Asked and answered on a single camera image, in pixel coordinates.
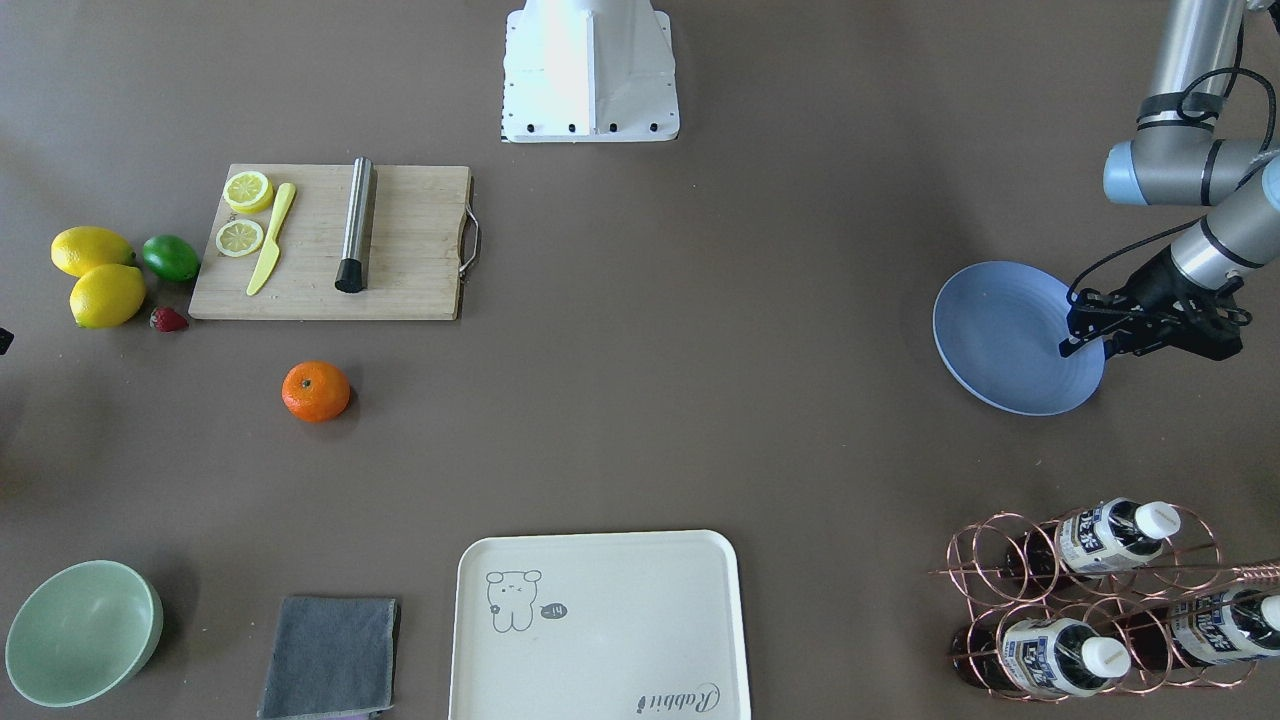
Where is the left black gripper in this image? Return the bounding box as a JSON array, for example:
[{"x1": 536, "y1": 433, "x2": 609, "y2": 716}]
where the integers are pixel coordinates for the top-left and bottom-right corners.
[{"x1": 1059, "y1": 249, "x2": 1252, "y2": 361}]

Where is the blue plate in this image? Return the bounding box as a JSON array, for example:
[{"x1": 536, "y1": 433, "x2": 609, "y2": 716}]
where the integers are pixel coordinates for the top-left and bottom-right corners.
[{"x1": 932, "y1": 261, "x2": 1106, "y2": 416}]

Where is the orange fruit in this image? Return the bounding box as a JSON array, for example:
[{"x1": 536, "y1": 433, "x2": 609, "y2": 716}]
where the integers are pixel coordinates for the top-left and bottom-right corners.
[{"x1": 280, "y1": 360, "x2": 352, "y2": 423}]

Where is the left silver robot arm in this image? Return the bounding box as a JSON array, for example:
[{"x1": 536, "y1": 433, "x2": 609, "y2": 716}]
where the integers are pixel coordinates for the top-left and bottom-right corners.
[{"x1": 1059, "y1": 1, "x2": 1279, "y2": 360}]

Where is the dark bottle white cap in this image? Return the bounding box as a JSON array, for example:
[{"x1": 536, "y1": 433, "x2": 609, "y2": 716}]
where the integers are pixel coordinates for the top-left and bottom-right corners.
[{"x1": 948, "y1": 618, "x2": 1132, "y2": 700}]

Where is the cream rabbit tray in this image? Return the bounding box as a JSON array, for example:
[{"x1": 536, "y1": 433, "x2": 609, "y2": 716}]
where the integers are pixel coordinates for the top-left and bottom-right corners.
[{"x1": 448, "y1": 529, "x2": 753, "y2": 719}]

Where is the wooden cutting board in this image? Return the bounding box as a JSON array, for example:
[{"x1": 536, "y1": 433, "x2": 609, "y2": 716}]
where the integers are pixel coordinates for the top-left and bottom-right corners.
[{"x1": 189, "y1": 163, "x2": 472, "y2": 322}]

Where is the steel cylinder muddler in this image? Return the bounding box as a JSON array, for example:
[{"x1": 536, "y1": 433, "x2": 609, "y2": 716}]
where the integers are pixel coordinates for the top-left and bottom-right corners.
[{"x1": 335, "y1": 156, "x2": 378, "y2": 293}]

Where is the grey folded cloth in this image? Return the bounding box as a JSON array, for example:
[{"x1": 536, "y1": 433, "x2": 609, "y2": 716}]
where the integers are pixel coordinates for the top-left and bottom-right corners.
[{"x1": 256, "y1": 594, "x2": 399, "y2": 719}]

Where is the yellow plastic knife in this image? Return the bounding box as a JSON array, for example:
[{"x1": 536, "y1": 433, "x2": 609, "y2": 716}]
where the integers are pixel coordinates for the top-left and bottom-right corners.
[{"x1": 244, "y1": 182, "x2": 297, "y2": 296}]

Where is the lemon slice upper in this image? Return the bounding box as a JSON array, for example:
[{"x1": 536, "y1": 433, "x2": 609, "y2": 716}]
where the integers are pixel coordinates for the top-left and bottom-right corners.
[{"x1": 221, "y1": 170, "x2": 275, "y2": 214}]

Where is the lemon slice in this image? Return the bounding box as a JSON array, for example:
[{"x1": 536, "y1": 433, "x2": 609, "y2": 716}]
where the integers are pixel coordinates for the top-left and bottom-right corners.
[
  {"x1": 214, "y1": 218, "x2": 265, "y2": 258},
  {"x1": 221, "y1": 170, "x2": 275, "y2": 214}
]

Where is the lemon slice lower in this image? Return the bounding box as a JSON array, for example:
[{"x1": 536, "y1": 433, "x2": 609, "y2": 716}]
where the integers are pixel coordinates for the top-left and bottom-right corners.
[{"x1": 214, "y1": 218, "x2": 265, "y2": 258}]

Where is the red strawberry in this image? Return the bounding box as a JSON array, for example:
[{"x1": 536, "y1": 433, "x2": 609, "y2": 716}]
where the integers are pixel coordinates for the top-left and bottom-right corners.
[{"x1": 148, "y1": 307, "x2": 189, "y2": 333}]

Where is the green lime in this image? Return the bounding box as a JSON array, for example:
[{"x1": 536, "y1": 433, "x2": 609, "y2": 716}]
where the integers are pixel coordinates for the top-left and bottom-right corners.
[{"x1": 141, "y1": 234, "x2": 201, "y2": 283}]

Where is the yellow lemon outer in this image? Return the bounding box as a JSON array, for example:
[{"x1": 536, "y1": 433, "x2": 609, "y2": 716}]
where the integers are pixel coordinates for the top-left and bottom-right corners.
[{"x1": 69, "y1": 264, "x2": 146, "y2": 329}]

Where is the yellow lemon near board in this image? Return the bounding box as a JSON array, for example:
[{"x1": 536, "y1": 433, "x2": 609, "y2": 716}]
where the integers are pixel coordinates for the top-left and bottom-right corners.
[{"x1": 50, "y1": 225, "x2": 134, "y2": 278}]

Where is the mint green bowl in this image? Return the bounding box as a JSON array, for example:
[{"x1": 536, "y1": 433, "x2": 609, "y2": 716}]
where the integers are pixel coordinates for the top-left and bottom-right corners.
[{"x1": 4, "y1": 560, "x2": 164, "y2": 708}]

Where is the copper wire bottle rack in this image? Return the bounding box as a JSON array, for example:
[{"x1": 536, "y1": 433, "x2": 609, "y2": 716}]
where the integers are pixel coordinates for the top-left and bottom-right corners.
[{"x1": 943, "y1": 502, "x2": 1277, "y2": 703}]

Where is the white pedestal column base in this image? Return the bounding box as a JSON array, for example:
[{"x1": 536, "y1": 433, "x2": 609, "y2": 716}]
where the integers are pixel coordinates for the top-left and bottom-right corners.
[{"x1": 500, "y1": 1, "x2": 681, "y2": 143}]

